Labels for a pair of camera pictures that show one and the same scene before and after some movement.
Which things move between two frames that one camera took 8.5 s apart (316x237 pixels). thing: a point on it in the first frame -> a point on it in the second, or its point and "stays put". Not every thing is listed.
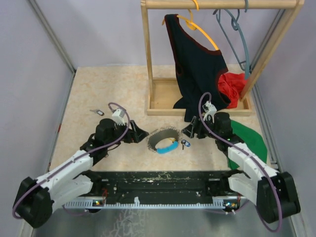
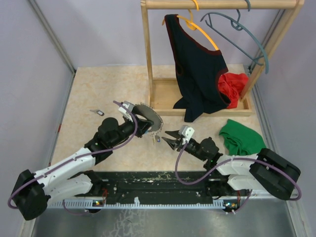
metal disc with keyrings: x=167 y=132 -> x=151 y=113
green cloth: x=252 y=140 stays put
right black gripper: x=195 y=124 -> x=173 y=142
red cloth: x=231 y=85 stays put
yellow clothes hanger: x=189 y=23 stays put
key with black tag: x=99 y=112 stays put
